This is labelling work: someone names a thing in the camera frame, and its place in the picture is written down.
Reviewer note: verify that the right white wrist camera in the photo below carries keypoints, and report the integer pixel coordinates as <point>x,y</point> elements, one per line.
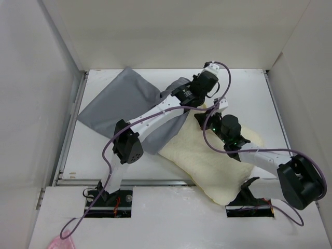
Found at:
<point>221,104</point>

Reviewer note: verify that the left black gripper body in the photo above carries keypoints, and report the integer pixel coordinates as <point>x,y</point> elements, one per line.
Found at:
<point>195,78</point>

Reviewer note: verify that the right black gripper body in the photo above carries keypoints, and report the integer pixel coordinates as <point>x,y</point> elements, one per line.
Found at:
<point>215,126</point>

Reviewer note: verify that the grey pillowcase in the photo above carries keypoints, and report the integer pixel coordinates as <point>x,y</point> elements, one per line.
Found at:
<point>126,97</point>

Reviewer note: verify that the pink cloth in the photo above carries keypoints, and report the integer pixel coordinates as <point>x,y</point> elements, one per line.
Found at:
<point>58,243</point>

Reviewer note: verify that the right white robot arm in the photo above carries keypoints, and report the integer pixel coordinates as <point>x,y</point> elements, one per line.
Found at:
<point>298,180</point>

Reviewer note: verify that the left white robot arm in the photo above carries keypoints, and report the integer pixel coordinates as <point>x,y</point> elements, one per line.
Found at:
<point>128,136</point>

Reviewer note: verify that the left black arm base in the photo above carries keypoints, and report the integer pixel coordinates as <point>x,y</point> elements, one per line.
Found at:
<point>117,205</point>

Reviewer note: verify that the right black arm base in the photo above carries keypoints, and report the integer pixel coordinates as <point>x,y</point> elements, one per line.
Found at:
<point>246,205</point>

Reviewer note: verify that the cream yellow pillow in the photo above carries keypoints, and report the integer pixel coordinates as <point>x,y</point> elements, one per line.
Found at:
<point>218,175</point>

